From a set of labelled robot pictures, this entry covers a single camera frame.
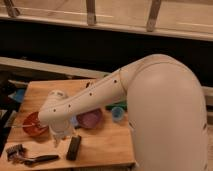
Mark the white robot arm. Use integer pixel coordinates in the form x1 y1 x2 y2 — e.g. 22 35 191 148
38 54 208 171

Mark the purple bowl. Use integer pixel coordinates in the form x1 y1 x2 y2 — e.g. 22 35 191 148
76 109 103 129

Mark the blue object at left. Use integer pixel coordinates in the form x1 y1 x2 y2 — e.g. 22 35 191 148
10 89 26 103

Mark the orange bowl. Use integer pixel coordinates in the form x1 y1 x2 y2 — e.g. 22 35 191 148
23 112 48 137

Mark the green plastic tray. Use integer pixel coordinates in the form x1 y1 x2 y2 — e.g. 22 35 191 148
105 101 127 111

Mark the small blue cup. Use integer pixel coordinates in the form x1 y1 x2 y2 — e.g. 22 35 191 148
111 107 125 122

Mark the spoon in orange bowl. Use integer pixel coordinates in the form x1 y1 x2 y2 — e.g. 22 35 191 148
10 124 42 128

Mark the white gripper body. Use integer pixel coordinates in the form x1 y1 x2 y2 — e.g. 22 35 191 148
49 120 72 147

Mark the wooden board table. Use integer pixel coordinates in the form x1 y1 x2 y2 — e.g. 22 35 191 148
0 79 134 171

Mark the black handled brush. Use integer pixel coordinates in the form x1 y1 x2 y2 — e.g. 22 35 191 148
6 144 59 166

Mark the blue sponge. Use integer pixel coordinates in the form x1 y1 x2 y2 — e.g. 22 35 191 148
70 116 80 129

